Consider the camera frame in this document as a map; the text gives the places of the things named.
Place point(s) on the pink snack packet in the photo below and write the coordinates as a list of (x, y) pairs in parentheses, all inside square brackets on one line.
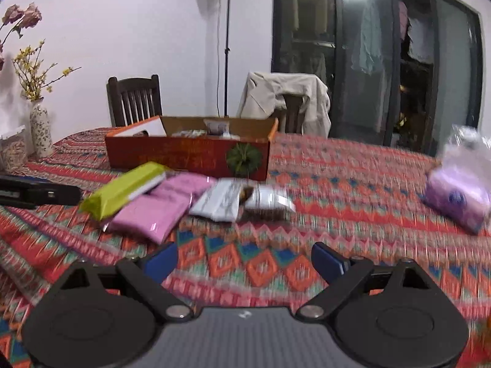
[(153, 209)]

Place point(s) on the pale blue hanging garment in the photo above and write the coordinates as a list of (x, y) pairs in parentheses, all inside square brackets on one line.
[(368, 42)]

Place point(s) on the floor lamp on stand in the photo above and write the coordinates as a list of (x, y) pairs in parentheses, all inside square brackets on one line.
[(226, 46)]

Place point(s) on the clear storage container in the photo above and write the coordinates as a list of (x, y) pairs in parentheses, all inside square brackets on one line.
[(13, 151)]

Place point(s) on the small white snack packet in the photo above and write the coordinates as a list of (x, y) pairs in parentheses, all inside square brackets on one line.
[(216, 126)]

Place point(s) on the pink hanging garment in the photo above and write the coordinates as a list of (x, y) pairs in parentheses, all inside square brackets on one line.
[(402, 19)]

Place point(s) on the black sliding glass door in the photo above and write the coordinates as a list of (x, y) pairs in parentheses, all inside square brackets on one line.
[(364, 65)]

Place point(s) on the dark wooden chair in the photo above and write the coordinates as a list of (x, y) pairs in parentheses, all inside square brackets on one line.
[(132, 99), (291, 113)]

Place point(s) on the beige jacket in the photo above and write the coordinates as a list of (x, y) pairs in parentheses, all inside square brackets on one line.
[(264, 92)]

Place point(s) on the clear plastic bag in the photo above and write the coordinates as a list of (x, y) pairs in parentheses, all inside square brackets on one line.
[(466, 142)]

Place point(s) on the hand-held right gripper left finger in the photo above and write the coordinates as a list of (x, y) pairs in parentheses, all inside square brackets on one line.
[(161, 258)]

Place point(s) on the white hanging garment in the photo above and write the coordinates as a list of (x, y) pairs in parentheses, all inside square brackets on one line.
[(420, 40)]

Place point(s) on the yellow flower branches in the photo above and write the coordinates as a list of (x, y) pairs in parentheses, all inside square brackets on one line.
[(36, 73)]

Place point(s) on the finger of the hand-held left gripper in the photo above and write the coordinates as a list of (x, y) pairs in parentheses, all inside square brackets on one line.
[(23, 180), (50, 196)]

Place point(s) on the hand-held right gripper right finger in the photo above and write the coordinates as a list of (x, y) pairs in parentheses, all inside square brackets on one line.
[(328, 260)]

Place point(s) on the green snack packet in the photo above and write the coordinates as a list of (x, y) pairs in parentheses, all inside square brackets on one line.
[(122, 189)]

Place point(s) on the pink dried flowers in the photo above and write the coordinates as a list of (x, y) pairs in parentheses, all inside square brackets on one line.
[(23, 17)]

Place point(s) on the small floral vase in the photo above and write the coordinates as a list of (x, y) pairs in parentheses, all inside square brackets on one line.
[(40, 130)]

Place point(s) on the clear yellow cake packet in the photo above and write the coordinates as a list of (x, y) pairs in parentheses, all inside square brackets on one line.
[(268, 199)]

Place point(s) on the purple tissue pack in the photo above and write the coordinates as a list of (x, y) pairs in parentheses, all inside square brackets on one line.
[(458, 195)]

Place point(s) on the orange cardboard box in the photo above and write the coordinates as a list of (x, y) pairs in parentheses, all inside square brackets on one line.
[(172, 157)]

